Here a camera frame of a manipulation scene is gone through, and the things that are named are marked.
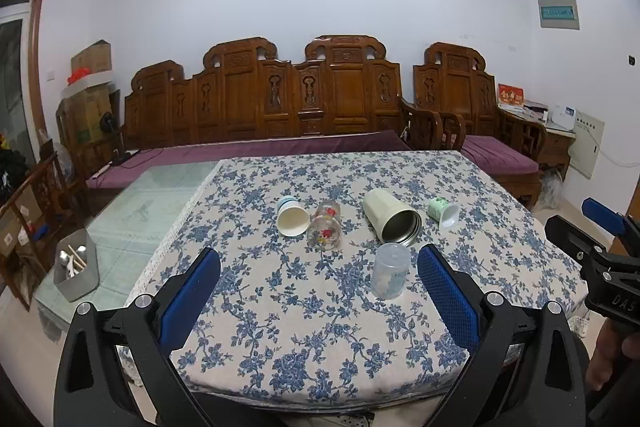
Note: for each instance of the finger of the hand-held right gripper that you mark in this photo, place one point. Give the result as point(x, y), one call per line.
point(602, 213)
point(570, 232)

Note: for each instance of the red box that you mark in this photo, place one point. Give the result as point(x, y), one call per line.
point(511, 96)

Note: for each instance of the cream steel tumbler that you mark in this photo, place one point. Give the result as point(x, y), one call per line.
point(392, 217)

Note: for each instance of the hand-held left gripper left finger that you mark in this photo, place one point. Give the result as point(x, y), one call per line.
point(192, 297)

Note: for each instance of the red plastic item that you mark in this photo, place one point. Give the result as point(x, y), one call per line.
point(80, 74)

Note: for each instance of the white paper cup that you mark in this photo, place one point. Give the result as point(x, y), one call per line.
point(292, 219)

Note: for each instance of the purple armchair cushion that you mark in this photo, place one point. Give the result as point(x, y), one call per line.
point(500, 154)

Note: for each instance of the wooden chopsticks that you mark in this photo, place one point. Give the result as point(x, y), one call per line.
point(77, 250)

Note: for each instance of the clear plastic bag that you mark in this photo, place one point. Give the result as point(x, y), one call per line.
point(552, 189)

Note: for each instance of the blue floral tablecloth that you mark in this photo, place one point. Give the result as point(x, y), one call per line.
point(300, 332)

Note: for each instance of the metal utensil container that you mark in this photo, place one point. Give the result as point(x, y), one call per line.
point(82, 282)

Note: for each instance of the metal spoon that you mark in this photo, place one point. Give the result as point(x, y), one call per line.
point(65, 259)

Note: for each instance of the large cardboard box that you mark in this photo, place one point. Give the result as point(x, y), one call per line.
point(87, 112)

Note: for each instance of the wooden side table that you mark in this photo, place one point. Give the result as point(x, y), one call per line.
point(556, 152)

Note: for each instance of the carved wooden sofa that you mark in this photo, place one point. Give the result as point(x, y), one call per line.
point(235, 102)

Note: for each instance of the small green cup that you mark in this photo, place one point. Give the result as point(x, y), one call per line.
point(442, 211)

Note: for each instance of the wooden side chair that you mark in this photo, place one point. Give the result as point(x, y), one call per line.
point(35, 207)

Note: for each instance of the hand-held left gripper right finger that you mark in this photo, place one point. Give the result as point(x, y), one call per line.
point(447, 302)

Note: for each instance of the clear plastic cup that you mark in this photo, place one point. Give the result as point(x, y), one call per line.
point(390, 271)

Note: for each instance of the white desk device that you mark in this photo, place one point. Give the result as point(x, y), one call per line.
point(564, 117)

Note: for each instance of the small black fan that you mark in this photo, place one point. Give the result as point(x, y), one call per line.
point(107, 124)

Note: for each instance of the white electrical cabinet door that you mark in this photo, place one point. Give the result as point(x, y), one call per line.
point(587, 147)

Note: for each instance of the small cardboard box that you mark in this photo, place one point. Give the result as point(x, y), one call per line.
point(92, 57)

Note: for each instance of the glass cup with red print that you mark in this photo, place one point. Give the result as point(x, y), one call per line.
point(325, 227)

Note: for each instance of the grey wall panel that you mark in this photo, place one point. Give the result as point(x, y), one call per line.
point(558, 13)

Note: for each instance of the person's right hand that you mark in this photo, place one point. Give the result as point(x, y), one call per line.
point(607, 357)

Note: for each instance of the long purple sofa cushion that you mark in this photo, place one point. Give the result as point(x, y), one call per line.
point(240, 149)

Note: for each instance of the carved wooden armchair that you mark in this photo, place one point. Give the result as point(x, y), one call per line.
point(460, 92)

